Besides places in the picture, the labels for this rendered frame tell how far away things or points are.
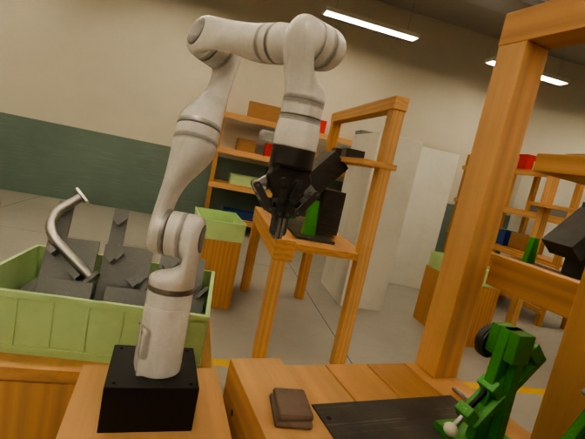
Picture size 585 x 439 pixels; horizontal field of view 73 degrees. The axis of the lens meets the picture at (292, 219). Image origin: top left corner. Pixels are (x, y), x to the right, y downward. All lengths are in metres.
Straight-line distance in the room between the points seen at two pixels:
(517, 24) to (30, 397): 1.60
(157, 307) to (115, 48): 7.08
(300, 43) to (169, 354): 0.62
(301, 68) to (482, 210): 0.74
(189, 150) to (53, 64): 7.18
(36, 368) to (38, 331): 0.09
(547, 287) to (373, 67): 7.18
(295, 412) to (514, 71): 1.01
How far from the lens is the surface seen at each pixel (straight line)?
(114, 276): 1.41
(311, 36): 0.66
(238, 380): 1.01
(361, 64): 8.06
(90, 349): 1.23
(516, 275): 1.24
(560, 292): 1.18
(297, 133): 0.65
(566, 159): 0.97
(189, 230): 0.79
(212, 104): 0.87
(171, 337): 0.85
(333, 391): 1.09
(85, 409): 0.97
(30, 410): 1.29
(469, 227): 1.24
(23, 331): 1.26
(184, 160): 0.82
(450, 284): 1.27
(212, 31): 0.88
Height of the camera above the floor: 1.41
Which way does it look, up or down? 8 degrees down
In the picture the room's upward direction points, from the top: 12 degrees clockwise
